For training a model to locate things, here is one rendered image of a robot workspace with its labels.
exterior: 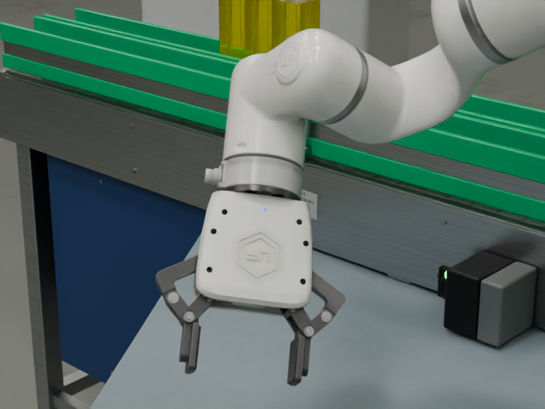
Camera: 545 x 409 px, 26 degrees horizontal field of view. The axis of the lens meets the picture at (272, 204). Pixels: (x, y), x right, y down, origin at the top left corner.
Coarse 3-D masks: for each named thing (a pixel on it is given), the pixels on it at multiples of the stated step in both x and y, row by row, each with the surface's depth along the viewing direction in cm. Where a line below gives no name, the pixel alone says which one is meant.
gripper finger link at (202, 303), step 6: (198, 300) 102; (204, 300) 102; (210, 300) 102; (192, 306) 102; (198, 306) 102; (204, 306) 102; (186, 312) 102; (192, 312) 102; (198, 312) 102; (186, 318) 102; (192, 318) 102; (180, 324) 104
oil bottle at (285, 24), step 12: (276, 0) 177; (288, 0) 175; (300, 0) 175; (312, 0) 177; (276, 12) 178; (288, 12) 176; (300, 12) 175; (312, 12) 177; (276, 24) 178; (288, 24) 177; (300, 24) 176; (312, 24) 178; (276, 36) 179; (288, 36) 177
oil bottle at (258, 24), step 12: (252, 0) 180; (264, 0) 179; (252, 12) 181; (264, 12) 179; (252, 24) 182; (264, 24) 180; (252, 36) 182; (264, 36) 181; (252, 48) 183; (264, 48) 181
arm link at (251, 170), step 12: (240, 156) 105; (252, 156) 104; (264, 156) 104; (216, 168) 107; (228, 168) 106; (240, 168) 105; (252, 168) 104; (264, 168) 104; (276, 168) 104; (288, 168) 105; (300, 168) 106; (204, 180) 107; (216, 180) 106; (228, 180) 105; (240, 180) 104; (252, 180) 104; (264, 180) 104; (276, 180) 104; (288, 180) 105; (300, 180) 106; (300, 192) 106
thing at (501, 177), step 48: (48, 48) 201; (96, 48) 192; (144, 96) 187; (192, 96) 180; (336, 144) 162; (384, 144) 156; (432, 144) 151; (480, 144) 146; (480, 192) 147; (528, 192) 143
